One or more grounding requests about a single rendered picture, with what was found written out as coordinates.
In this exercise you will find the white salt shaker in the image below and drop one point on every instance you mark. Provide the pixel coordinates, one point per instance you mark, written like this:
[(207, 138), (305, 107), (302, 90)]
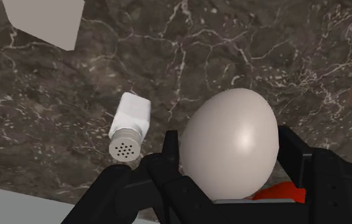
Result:
[(130, 121)]

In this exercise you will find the white egg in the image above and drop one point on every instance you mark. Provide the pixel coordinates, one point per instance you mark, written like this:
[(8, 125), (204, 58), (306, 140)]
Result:
[(230, 145)]

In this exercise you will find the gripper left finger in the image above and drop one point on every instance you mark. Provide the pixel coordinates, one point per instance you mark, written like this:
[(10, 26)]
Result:
[(169, 167)]

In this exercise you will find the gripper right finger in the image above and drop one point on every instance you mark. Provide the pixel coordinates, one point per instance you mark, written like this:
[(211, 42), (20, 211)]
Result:
[(327, 183)]

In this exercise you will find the red object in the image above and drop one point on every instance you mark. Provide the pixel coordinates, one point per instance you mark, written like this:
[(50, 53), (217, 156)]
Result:
[(282, 192)]

